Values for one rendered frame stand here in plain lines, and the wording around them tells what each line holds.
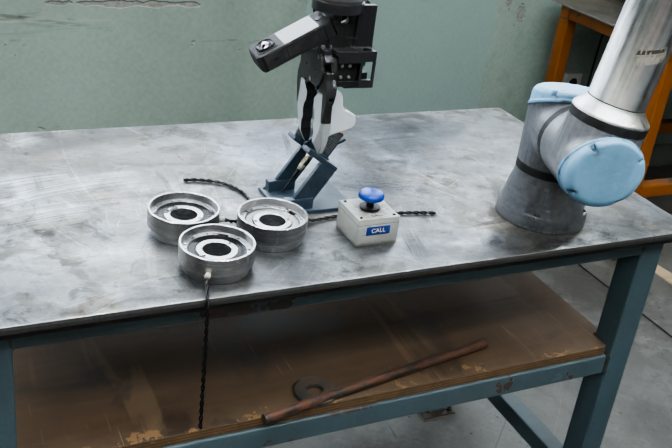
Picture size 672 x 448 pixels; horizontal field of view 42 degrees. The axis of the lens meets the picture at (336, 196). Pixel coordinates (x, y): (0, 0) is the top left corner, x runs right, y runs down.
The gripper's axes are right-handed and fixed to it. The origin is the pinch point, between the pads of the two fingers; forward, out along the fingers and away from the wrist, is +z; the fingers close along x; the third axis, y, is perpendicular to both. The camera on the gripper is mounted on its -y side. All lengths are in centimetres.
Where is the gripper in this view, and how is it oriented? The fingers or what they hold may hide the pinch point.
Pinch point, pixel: (308, 138)
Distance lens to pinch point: 125.7
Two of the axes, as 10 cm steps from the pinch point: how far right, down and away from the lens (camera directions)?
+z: -1.2, 9.0, 4.3
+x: -4.2, -4.3, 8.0
